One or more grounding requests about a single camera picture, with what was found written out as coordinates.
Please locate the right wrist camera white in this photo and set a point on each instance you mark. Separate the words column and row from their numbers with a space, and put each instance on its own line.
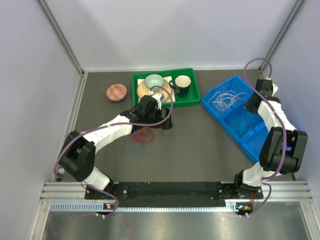
column 271, row 87

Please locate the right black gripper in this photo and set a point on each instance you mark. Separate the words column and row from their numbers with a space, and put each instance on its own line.
column 248, row 106

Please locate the grey slotted cable duct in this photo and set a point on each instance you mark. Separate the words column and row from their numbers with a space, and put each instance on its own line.
column 105, row 207

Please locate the peach ceramic plate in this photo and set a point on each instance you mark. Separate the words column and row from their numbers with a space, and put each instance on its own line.
column 142, row 90

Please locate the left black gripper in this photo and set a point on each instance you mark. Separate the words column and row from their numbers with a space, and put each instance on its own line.
column 165, row 126

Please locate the blue plastic divided bin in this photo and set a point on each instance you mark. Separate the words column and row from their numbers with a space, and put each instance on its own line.
column 226, row 103

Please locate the dark green mug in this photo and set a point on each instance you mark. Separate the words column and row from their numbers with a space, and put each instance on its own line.
column 181, row 85

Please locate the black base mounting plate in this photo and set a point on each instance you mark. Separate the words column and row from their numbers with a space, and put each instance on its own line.
column 179, row 194

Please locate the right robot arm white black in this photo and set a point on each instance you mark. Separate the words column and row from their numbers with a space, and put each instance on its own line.
column 283, row 150

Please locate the green plastic tray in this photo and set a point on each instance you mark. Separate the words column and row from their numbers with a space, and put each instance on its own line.
column 191, row 99

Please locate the red patterned small bowl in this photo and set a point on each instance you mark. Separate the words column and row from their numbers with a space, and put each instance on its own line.
column 116, row 92

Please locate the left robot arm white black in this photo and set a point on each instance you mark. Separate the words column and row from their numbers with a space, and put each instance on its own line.
column 77, row 156

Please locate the light blue ceramic bowl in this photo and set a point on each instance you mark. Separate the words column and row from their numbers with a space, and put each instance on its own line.
column 153, row 81

